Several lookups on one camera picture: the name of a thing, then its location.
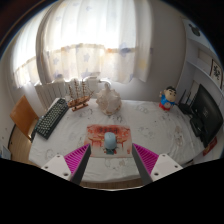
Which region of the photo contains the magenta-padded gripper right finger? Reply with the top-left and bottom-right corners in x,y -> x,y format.
131,142 -> 184,186

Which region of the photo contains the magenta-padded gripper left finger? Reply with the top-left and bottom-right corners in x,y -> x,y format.
41,143 -> 92,186

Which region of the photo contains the light blue computer mouse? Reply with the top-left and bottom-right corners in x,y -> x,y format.
103,131 -> 118,151

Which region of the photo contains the red printed mouse pad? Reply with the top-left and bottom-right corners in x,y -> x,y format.
83,124 -> 134,159

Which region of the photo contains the white printed tablecloth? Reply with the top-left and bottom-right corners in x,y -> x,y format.
28,98 -> 206,183

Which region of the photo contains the black computer keyboard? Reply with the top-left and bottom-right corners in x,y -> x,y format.
33,97 -> 70,141

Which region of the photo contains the wooden model sailing ship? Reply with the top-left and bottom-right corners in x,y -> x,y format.
67,78 -> 95,112

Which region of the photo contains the black box under monitor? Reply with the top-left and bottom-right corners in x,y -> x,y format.
189,116 -> 206,138

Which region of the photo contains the black router with antennas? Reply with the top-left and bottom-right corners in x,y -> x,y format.
178,89 -> 195,116

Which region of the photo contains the flat red box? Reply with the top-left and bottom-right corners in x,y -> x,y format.
202,135 -> 219,157

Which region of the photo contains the cartoon boy figurine clock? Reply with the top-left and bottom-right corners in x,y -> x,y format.
158,85 -> 179,112

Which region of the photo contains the large white conch shell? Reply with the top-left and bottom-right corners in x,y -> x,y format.
95,82 -> 123,117

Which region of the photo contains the orange wooden chair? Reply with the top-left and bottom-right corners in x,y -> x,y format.
9,94 -> 41,141

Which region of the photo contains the white radiator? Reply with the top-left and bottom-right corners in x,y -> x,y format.
34,77 -> 112,111

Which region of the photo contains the black computer monitor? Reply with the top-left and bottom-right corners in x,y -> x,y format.
189,83 -> 224,148

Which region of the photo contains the white star-printed curtain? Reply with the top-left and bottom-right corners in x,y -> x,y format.
13,0 -> 155,89

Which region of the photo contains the white wall shelf unit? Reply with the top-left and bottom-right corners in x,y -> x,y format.
174,18 -> 224,105

